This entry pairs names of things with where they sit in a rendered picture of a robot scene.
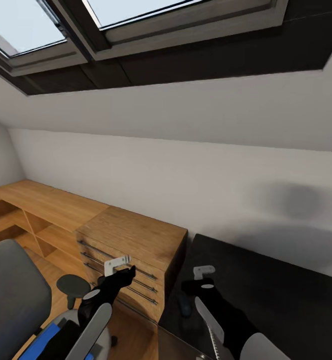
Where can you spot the notebook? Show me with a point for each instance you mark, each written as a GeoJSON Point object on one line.
{"type": "Point", "coordinates": [222, 352]}

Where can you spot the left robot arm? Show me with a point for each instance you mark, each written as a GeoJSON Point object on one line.
{"type": "Point", "coordinates": [73, 341]}

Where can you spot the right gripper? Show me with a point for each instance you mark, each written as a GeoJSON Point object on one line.
{"type": "Point", "coordinates": [189, 286]}

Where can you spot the mouse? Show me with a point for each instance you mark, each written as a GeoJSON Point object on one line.
{"type": "Point", "coordinates": [184, 304]}

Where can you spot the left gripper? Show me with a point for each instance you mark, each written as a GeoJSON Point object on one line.
{"type": "Point", "coordinates": [122, 278]}

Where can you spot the swivel chair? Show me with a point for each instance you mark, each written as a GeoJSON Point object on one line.
{"type": "Point", "coordinates": [26, 301]}

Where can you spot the folder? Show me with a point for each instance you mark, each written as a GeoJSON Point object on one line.
{"type": "Point", "coordinates": [39, 345]}

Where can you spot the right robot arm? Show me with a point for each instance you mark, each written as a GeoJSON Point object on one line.
{"type": "Point", "coordinates": [230, 324]}

